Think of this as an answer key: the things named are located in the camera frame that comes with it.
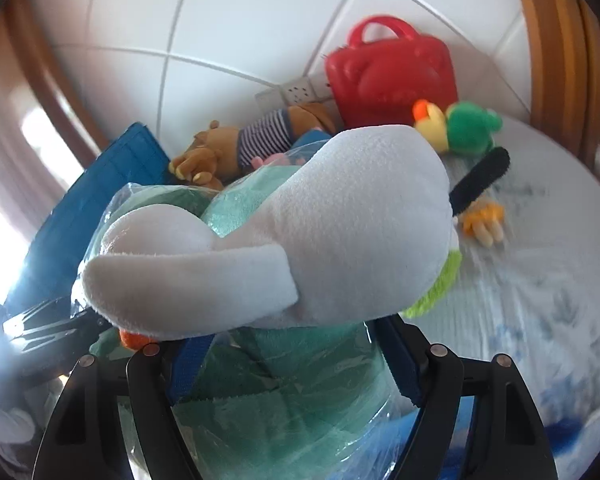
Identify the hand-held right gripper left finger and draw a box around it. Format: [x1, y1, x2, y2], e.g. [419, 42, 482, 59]
[32, 332, 216, 480]

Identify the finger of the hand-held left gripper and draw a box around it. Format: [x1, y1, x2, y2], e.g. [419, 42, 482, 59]
[2, 297, 112, 356]

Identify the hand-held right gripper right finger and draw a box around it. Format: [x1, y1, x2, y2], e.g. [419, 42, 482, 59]
[375, 315, 561, 480]

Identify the teal cushion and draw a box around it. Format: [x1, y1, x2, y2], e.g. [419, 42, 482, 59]
[72, 140, 431, 480]

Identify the blue plastic crate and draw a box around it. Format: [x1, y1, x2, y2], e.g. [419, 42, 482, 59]
[2, 121, 171, 321]

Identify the white rabbit plush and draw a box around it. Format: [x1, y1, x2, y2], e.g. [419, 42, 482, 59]
[80, 125, 463, 351]

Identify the white curtain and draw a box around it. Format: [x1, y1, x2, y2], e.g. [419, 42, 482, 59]
[0, 110, 81, 281]

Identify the brown plush with striped shirt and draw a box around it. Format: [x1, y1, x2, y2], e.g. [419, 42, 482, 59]
[169, 102, 338, 191]

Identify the pink pig plush blue outfit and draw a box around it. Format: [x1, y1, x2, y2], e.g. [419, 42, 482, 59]
[250, 130, 331, 171]

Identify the green parrot plush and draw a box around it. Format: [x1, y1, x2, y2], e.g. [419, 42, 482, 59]
[412, 100, 512, 247]

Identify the red plastic toy case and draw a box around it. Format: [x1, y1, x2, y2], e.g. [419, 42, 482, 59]
[325, 16, 460, 130]

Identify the wooden wall pillar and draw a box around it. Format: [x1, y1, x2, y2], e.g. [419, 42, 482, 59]
[507, 0, 600, 181]
[0, 0, 111, 156]

